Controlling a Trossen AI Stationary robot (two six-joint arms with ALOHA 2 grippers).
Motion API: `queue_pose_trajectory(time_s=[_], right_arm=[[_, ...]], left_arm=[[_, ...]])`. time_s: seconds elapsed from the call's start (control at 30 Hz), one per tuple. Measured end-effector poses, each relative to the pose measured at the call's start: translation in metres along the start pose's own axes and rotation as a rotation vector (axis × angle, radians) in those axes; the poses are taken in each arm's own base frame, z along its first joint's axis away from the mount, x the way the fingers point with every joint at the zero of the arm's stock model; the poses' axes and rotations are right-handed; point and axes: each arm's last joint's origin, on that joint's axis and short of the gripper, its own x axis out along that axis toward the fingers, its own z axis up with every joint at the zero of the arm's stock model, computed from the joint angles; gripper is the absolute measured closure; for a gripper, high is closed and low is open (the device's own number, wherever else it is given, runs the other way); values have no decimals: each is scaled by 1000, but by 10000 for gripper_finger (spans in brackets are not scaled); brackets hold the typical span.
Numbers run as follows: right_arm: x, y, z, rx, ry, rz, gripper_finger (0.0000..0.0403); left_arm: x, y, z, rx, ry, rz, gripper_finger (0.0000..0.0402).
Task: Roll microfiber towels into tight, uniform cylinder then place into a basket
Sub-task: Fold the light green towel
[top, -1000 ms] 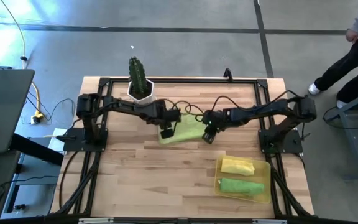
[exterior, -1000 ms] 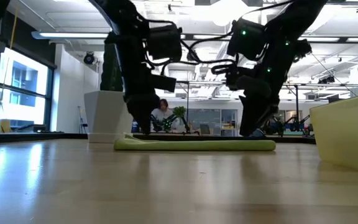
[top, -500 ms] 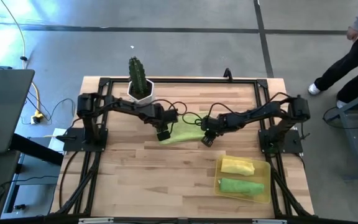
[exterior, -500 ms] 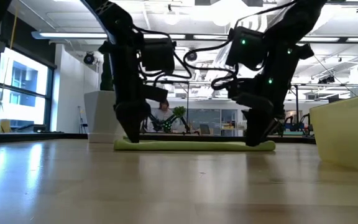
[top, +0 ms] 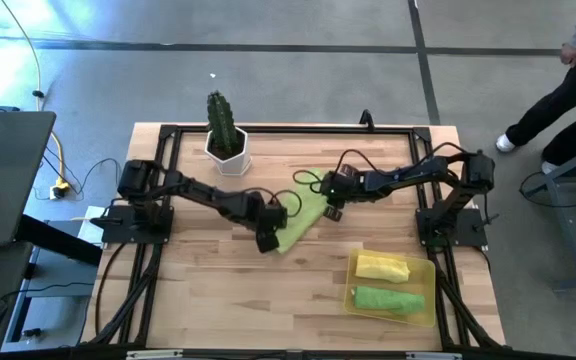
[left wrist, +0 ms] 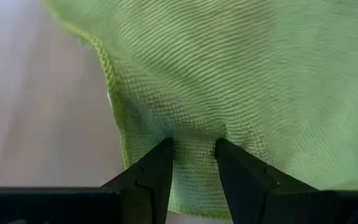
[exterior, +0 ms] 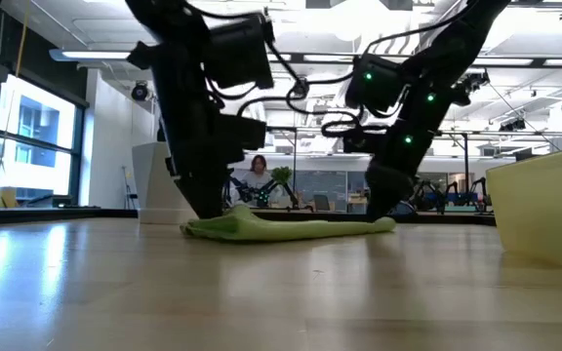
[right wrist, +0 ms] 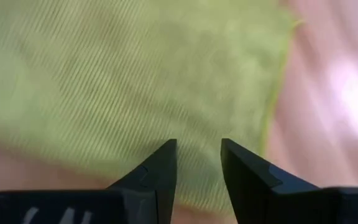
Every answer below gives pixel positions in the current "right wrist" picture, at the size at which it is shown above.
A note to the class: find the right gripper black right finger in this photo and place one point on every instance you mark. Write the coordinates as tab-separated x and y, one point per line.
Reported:
259	199

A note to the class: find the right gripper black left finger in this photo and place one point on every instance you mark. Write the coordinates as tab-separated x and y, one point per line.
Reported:
141	199

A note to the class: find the light green microfiber towel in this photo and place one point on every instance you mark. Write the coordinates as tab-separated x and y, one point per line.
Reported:
104	77

